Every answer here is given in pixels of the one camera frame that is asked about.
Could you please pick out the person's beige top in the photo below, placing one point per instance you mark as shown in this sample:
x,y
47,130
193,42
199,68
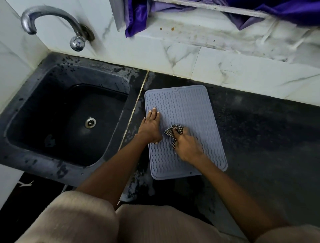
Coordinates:
x,y
125,222

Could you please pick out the steel sink drain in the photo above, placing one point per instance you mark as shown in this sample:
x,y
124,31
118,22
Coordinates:
x,y
90,122

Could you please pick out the black stone sink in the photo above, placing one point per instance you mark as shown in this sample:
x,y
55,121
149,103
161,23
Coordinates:
x,y
67,120

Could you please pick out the person's left fingers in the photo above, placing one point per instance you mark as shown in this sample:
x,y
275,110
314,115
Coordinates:
x,y
153,114

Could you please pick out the person's right fingers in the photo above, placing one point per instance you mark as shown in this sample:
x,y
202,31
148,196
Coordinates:
x,y
180,134

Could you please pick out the person's left hand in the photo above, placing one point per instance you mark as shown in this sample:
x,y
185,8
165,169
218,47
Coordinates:
x,y
149,128

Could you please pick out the black white checkered cloth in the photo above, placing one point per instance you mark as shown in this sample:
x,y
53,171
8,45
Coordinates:
x,y
173,133

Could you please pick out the purple fabric curtain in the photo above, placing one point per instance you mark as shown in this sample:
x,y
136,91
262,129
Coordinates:
x,y
140,15

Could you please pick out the white window frame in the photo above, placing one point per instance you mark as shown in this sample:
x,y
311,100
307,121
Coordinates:
x,y
212,5

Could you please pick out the grey silicone drying mat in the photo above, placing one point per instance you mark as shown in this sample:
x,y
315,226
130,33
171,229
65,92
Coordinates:
x,y
195,117

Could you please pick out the chrome wall tap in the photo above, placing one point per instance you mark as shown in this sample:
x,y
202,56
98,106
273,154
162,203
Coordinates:
x,y
57,23

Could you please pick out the person's right hand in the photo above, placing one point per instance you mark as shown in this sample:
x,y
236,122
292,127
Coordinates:
x,y
187,147

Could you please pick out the person's left forearm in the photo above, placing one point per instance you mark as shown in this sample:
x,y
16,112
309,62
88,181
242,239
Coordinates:
x,y
110,175

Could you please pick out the person's right forearm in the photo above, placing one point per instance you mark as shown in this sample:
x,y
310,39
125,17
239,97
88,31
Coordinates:
x,y
235,197

